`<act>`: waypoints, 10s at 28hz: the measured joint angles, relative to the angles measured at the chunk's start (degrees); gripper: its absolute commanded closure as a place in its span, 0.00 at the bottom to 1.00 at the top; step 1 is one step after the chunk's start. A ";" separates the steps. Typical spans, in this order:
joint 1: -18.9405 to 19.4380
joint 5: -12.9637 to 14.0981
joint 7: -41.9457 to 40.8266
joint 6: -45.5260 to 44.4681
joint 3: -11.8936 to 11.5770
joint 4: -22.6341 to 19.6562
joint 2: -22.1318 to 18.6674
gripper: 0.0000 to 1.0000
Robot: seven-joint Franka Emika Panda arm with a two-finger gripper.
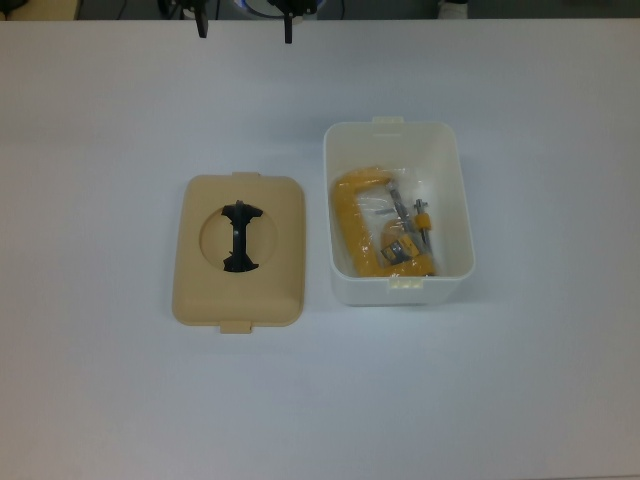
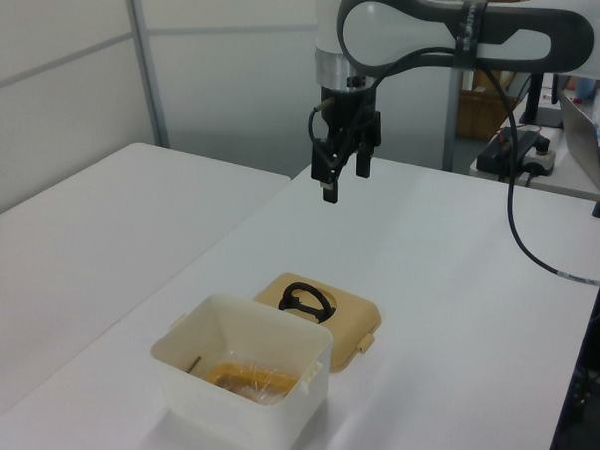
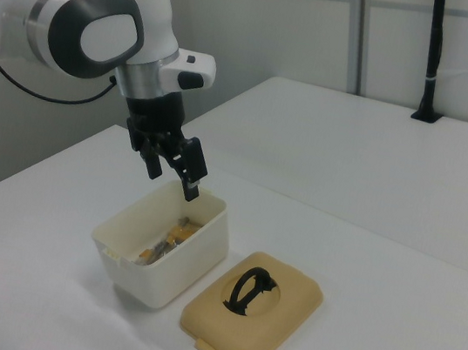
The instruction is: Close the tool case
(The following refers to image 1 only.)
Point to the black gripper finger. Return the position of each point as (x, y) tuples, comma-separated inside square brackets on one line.
[(288, 30), (201, 27)]

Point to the tan plastic case lid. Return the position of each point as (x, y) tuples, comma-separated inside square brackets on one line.
[(240, 295)]

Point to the white plastic tool case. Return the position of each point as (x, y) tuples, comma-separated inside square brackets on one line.
[(400, 292)]

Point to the yellow C-clamp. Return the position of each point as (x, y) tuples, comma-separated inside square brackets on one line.
[(345, 220)]

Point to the clear plastic bag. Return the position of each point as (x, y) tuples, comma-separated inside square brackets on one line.
[(371, 212)]

